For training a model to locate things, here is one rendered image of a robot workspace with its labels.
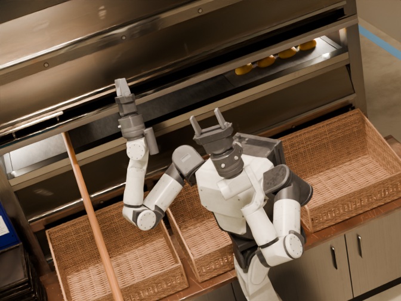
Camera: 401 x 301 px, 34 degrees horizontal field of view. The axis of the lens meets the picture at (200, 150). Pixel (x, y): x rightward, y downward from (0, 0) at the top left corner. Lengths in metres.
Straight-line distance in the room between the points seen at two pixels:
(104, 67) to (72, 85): 0.16
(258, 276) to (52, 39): 1.32
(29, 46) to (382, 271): 2.07
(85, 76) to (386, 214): 1.59
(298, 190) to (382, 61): 3.70
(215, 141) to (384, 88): 3.60
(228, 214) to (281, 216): 0.29
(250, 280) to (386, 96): 3.01
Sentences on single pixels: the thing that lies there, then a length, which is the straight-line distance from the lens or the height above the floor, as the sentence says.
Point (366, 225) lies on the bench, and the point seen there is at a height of 0.54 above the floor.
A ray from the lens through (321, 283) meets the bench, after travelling 3.45.
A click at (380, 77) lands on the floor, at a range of 5.65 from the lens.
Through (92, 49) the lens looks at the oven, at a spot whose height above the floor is 1.65.
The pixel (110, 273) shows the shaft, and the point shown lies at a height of 1.20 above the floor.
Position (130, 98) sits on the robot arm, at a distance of 2.36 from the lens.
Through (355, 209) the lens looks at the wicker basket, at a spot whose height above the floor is 0.61.
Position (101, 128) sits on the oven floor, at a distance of 3.35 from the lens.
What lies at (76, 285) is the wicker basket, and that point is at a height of 0.59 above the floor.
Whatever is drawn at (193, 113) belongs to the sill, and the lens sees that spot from 3.27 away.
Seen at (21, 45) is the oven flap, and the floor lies 1.77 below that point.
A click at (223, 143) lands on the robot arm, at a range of 2.00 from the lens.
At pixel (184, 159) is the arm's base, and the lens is 2.50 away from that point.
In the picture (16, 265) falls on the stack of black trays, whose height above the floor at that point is 0.90.
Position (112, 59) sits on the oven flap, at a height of 1.57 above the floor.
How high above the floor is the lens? 2.76
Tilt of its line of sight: 33 degrees down
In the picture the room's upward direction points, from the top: 15 degrees counter-clockwise
